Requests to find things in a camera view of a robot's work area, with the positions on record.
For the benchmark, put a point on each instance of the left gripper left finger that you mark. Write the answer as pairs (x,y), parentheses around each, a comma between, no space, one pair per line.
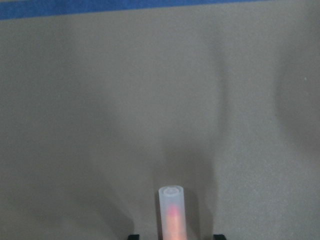
(133,237)

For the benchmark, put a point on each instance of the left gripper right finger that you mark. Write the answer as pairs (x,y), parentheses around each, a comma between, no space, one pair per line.
(218,237)

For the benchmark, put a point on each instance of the orange marker pen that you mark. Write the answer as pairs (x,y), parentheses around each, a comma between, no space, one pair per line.
(172,212)

